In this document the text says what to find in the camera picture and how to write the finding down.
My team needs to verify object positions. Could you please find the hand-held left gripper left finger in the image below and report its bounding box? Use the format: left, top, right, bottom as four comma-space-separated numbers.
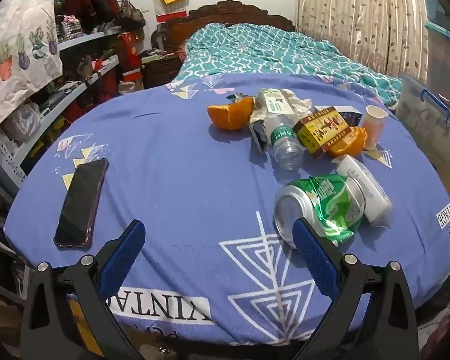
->
20, 219, 147, 360

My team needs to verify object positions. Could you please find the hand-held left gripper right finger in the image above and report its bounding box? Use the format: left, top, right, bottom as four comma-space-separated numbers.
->
292, 217, 419, 360

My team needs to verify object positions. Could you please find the crushed green can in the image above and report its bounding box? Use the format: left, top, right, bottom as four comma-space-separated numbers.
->
274, 174, 366, 250

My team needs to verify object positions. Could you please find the orange peel half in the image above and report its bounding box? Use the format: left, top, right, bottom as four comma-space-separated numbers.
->
328, 127, 369, 158
207, 97, 255, 131

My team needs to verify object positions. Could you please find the clear plastic bottle green label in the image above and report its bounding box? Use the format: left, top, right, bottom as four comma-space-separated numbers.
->
262, 112, 305, 171

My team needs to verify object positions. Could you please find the yellow red cardboard box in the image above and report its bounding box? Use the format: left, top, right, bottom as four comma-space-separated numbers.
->
297, 107, 355, 159

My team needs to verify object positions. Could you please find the white paper cup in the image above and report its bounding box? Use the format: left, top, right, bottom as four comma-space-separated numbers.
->
360, 105, 389, 150

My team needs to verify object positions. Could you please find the white blue carton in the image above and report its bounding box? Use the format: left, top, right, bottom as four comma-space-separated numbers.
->
334, 106, 362, 128

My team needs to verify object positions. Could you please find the beige round trash bin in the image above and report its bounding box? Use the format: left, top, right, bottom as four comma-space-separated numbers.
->
425, 153, 450, 205

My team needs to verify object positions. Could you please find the white paper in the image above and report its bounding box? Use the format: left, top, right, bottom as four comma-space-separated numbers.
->
285, 90, 315, 117

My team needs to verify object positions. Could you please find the white green wrapper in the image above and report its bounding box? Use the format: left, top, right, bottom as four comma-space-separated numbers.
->
248, 88, 297, 154

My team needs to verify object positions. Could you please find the black smartphone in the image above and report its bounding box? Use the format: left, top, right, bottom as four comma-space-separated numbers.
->
53, 157, 109, 249

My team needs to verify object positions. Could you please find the dark wooden nightstand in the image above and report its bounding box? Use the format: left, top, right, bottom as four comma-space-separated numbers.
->
140, 52, 182, 89

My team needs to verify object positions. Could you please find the red gift bag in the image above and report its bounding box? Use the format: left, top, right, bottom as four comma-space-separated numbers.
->
118, 32, 143, 83

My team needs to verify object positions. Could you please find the teal patterned quilt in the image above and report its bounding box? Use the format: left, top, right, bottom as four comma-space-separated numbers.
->
172, 22, 404, 106

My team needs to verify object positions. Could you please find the grey metal shelf rack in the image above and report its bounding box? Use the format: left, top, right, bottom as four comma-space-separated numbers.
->
0, 26, 122, 196

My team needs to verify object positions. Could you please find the white cactus print cloth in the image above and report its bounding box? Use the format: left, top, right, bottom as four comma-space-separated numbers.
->
0, 0, 64, 128

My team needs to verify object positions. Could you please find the clear storage box teal lid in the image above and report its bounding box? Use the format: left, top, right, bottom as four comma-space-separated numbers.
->
424, 0, 450, 83

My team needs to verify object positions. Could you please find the brown handbag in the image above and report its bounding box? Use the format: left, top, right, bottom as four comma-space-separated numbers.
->
116, 0, 147, 31

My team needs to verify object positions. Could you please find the beige leaf print curtain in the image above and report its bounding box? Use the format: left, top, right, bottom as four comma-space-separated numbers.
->
296, 0, 430, 83

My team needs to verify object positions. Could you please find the carved wooden headboard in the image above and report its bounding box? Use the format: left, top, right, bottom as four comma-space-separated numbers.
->
152, 0, 297, 51

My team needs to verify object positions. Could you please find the clear storage box blue handle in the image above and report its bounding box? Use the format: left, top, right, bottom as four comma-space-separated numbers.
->
395, 74, 450, 158

